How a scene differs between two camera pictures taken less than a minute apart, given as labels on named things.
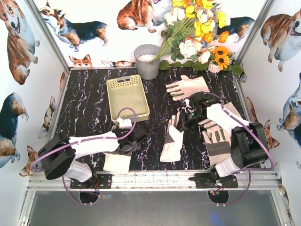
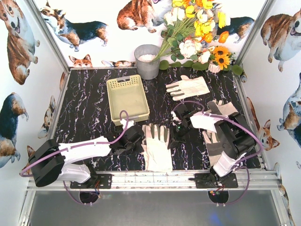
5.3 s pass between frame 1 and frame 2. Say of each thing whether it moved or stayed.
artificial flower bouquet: stayed
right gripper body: moved
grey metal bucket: stayed
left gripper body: stayed
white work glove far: stayed
